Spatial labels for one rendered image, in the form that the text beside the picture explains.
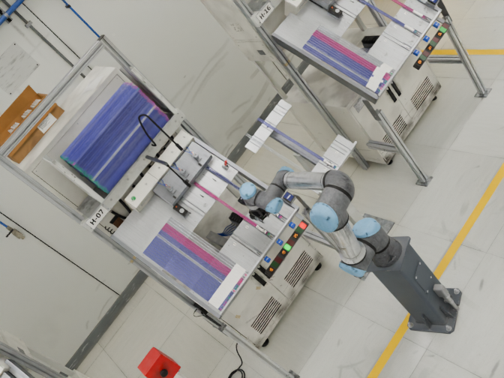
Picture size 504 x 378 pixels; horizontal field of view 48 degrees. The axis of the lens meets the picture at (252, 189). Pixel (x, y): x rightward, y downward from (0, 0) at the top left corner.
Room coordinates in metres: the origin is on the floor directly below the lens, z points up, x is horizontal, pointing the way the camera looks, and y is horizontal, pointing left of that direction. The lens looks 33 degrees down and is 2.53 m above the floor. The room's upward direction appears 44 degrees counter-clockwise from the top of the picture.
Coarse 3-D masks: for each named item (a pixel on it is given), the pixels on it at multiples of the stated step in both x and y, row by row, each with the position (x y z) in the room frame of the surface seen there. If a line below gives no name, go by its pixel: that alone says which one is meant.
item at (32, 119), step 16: (96, 48) 2.81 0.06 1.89; (80, 64) 2.78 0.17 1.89; (64, 80) 2.75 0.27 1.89; (144, 80) 2.75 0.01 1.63; (48, 96) 2.73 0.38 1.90; (160, 96) 2.75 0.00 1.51; (32, 112) 2.72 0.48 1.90; (16, 144) 2.65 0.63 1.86; (48, 160) 2.65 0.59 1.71; (96, 192) 2.74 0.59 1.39; (80, 208) 2.73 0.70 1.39; (96, 208) 2.59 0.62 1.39; (96, 224) 2.60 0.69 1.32; (224, 240) 2.66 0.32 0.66; (320, 240) 2.47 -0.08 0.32; (368, 272) 2.33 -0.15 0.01
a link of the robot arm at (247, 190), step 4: (244, 184) 2.10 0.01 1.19; (248, 184) 2.09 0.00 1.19; (252, 184) 2.08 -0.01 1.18; (240, 188) 2.10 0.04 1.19; (244, 188) 2.09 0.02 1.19; (248, 188) 2.08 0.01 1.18; (252, 188) 2.07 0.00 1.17; (256, 188) 2.09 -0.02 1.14; (240, 192) 2.09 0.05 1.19; (244, 192) 2.07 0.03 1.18; (248, 192) 2.06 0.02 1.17; (252, 192) 2.06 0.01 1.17; (256, 192) 2.06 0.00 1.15; (244, 196) 2.07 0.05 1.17; (248, 196) 2.06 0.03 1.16; (252, 196) 2.06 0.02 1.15; (244, 200) 2.10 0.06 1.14; (248, 200) 2.07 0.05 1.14; (252, 200) 2.06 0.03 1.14; (248, 204) 2.10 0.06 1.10; (252, 204) 2.07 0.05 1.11
